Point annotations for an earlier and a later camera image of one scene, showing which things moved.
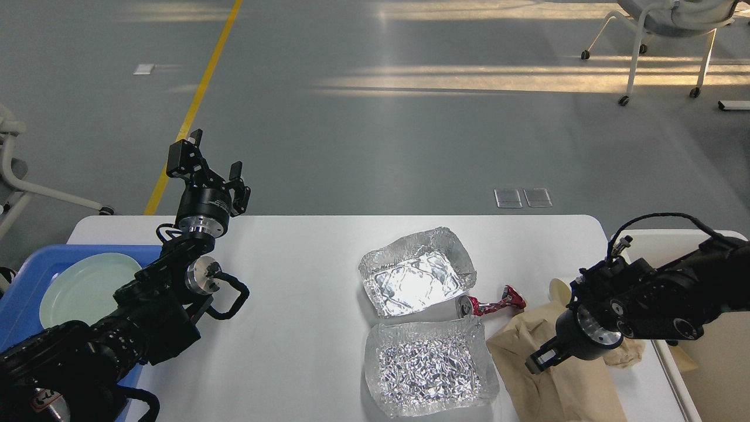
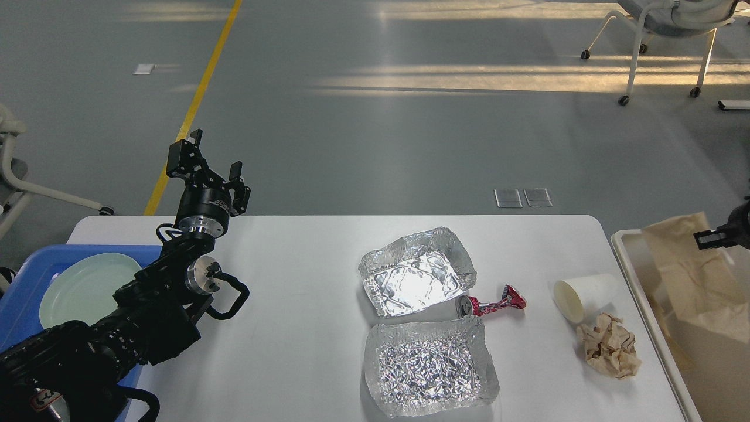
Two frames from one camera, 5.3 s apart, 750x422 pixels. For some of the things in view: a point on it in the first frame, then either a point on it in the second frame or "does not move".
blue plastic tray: [21, 291] does not move
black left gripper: [207, 202] does not move
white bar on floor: [734, 105] does not move
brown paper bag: [575, 390] -> [702, 286]
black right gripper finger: [546, 356] -> [711, 238]
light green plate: [82, 290] does not move
